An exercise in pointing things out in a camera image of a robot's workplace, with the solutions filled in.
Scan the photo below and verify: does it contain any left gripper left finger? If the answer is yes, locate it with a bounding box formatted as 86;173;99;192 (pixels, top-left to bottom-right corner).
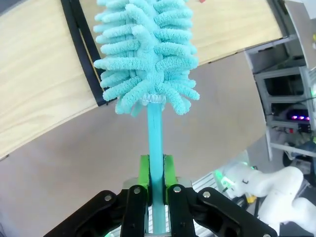
42;154;152;237

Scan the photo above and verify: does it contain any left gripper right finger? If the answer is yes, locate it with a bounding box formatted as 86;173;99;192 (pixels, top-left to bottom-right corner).
163;154;278;237

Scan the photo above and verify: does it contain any teal microfiber duster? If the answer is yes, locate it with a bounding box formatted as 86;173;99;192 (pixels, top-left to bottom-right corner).
93;0;200;234

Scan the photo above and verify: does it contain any device with purple lights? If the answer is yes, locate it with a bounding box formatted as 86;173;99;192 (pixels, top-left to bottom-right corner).
283;103;312;123

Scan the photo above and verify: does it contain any aluminium frame equipment cabinet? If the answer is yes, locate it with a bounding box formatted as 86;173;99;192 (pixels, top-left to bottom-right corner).
244;34;316;161

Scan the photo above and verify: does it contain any wooden shelf rack black frame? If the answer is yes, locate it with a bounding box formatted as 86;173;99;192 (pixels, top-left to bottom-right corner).
74;0;297;65
0;0;107;161

